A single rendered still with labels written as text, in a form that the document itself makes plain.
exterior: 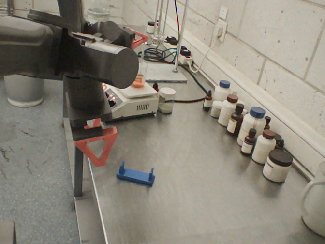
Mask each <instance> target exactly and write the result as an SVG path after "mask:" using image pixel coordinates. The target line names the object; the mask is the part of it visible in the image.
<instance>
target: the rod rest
mask: <svg viewBox="0 0 325 244"><path fill-rule="evenodd" d="M124 162H125V161H122V163H121V165H120V166H119V169H118V171H117V173H116V176H117V177H120V178H124V179H128V180H132V181H136V182H138V183H144V184H148V185H153V183H154V180H155V175H153V171H154V168H152V169H151V172H149V174H148V173H144V172H140V171H136V170H132V169H128V168H124Z"/></svg>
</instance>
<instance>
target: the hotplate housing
mask: <svg viewBox="0 0 325 244"><path fill-rule="evenodd" d="M110 89H111V90H112V91H113V92H114V93H115V94H116V95H117V96H118V97H119V98H120V99H121V100H122V101H123V103H122V104H120V105H119V106H117V107H115V108H114V109H112V115H113V118H112V120H109V121H114V120H120V119H127V118H134V117H141V116H147V115H154V114H156V112H157V106H158V100H159V99H158V97H157V96H155V95H151V96H142V97H134V98H128V97H126V96H125V95H124V94H123V93H122V92H121V91H120V90H119V89H118V88H115V87H111V88H110Z"/></svg>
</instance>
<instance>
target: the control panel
mask: <svg viewBox="0 0 325 244"><path fill-rule="evenodd" d="M105 92H106V93H108V94H109V97H108V100H109V99H113V97H114V99H113V100H114V101H115V102H116V103H115V104H114V105H113V106H112V107H111V109H114V108H115V107H117V106H119V105H120V104H122V103H123V101H122V100H121V99H120V98H119V97H118V96H117V95H116V94H115V93H114V92H113V91H112V90H111V89H110V88H109V89H108V90H106V91H105ZM111 95H112V96H111Z"/></svg>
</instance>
